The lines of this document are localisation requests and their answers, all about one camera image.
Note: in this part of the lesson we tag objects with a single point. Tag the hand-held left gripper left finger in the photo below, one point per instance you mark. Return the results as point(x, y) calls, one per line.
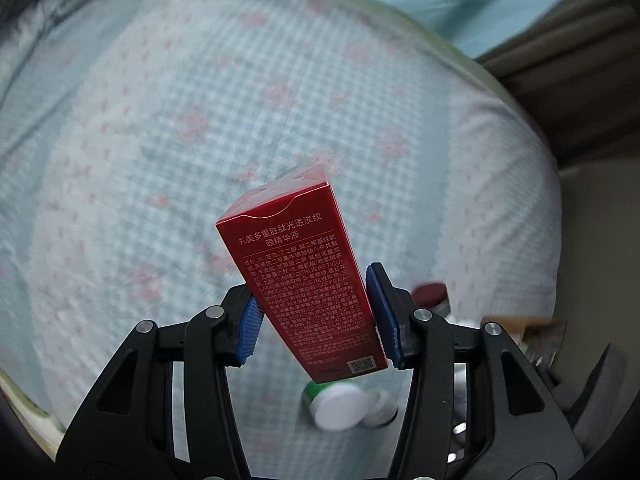
point(248, 324)

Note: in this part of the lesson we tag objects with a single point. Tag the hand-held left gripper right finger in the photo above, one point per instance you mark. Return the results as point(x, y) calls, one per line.
point(384, 310)

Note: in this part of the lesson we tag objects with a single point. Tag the red cosmetic box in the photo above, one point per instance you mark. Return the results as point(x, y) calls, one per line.
point(305, 280)

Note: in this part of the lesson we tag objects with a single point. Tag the jar with dark red lid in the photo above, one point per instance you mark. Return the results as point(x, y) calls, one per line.
point(433, 297)

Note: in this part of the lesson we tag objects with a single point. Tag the clear glass jar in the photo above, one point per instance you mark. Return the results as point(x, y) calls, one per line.
point(381, 409)

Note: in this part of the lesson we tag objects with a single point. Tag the green bottle with white cap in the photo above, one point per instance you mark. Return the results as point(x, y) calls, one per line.
point(334, 406)

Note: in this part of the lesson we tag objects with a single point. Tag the brown cardboard box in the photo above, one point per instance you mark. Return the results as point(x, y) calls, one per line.
point(530, 335)

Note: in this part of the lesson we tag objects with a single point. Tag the checkered floral bed sheet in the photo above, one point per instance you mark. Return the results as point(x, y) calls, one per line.
point(250, 160)

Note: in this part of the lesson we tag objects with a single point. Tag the brown curtain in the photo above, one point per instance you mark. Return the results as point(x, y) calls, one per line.
point(575, 90)

